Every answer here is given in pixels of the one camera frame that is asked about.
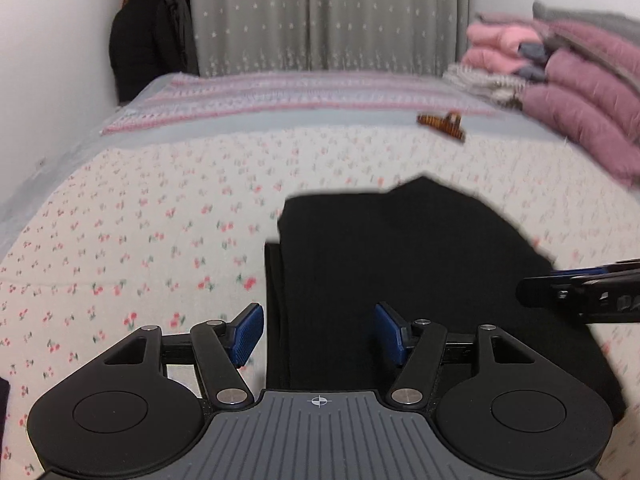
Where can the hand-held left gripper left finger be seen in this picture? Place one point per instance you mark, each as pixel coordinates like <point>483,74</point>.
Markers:
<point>246,332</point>

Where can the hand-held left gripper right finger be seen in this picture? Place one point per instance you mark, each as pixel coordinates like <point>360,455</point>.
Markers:
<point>391,332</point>

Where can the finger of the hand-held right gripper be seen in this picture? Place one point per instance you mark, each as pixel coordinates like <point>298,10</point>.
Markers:
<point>625,266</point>
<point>540,290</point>

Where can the black pants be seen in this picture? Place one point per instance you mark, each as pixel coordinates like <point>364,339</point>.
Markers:
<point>400,240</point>

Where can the mauve folded quilt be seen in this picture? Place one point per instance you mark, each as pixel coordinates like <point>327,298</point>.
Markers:
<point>590,100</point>

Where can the brown hair claw clip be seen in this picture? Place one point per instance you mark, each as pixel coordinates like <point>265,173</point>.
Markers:
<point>440,122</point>

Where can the striped folded cloth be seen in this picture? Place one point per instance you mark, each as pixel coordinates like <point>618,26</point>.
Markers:
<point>480,82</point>

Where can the blue grey folded garment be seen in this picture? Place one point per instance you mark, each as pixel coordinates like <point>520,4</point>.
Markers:
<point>532,55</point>

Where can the pink striped blanket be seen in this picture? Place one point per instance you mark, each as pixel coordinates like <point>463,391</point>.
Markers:
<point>275,95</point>

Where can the pink fleece folded garment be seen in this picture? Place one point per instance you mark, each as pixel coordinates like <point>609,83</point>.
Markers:
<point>495,45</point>

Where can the black folded garment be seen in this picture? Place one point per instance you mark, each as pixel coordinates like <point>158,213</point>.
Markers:
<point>4,400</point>

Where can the black hanging coat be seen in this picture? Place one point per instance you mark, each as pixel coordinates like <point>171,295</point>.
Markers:
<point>135,50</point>

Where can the dark grey hanging jacket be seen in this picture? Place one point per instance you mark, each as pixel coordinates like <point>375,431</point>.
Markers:
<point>177,25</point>

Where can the grey star print curtain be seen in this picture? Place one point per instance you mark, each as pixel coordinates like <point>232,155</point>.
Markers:
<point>325,15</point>

